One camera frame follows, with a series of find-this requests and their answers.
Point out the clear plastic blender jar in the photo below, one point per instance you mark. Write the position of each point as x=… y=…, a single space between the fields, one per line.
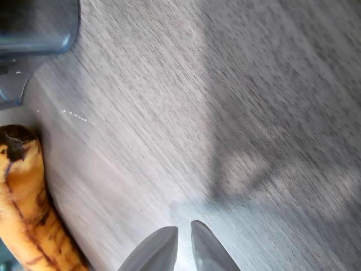
x=42 y=28

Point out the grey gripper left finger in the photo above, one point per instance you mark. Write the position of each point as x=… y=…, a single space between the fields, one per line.
x=160 y=251

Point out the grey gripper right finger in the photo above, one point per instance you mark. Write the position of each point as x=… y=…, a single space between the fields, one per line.
x=208 y=251

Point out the ripe yellow banana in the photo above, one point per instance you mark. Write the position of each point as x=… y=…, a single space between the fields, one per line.
x=25 y=197

